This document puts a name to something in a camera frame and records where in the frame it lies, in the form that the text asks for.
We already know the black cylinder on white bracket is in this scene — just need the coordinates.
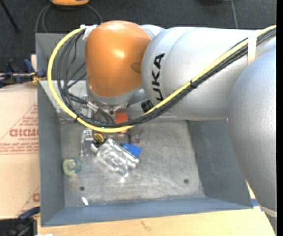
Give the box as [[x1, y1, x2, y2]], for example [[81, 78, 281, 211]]
[[141, 99, 155, 113]]

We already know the brown cardboard board, red print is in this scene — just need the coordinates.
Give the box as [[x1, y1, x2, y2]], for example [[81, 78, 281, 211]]
[[0, 54, 41, 221]]

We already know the grey metal bin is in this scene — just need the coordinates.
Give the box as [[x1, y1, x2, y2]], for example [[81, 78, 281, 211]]
[[35, 32, 254, 227]]

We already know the blue block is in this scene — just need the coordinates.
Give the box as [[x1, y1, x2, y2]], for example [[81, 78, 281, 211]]
[[121, 142, 142, 157]]

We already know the pale green ring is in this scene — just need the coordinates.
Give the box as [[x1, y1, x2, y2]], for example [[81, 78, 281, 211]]
[[62, 157, 82, 177]]

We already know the clear plastic bottle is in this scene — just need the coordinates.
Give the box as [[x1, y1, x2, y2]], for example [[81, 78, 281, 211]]
[[93, 138, 140, 178]]

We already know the orange-red block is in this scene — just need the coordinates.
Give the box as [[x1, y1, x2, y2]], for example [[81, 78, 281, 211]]
[[115, 111, 129, 125]]

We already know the yellow and black round cap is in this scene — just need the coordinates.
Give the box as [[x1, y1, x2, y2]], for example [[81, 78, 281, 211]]
[[93, 132, 105, 144]]

